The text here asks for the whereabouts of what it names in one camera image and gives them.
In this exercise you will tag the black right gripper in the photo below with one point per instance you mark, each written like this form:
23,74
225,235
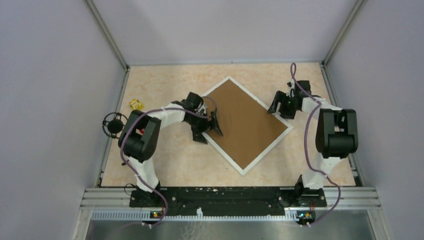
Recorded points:
279,97

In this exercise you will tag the white picture frame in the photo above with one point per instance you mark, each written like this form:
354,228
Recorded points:
265,102

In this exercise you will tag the black microphone on tripod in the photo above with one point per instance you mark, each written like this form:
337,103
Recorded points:
113,124

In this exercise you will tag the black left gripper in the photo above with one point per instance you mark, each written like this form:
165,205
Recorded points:
212,124

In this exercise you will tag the brown frame backing board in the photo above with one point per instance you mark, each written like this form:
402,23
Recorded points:
245,126

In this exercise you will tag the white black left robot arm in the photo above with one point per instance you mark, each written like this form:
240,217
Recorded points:
139,137

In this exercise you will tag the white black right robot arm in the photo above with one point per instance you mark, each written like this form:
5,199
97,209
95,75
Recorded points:
336,137

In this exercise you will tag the yellow small block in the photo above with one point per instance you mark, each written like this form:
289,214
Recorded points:
135,104

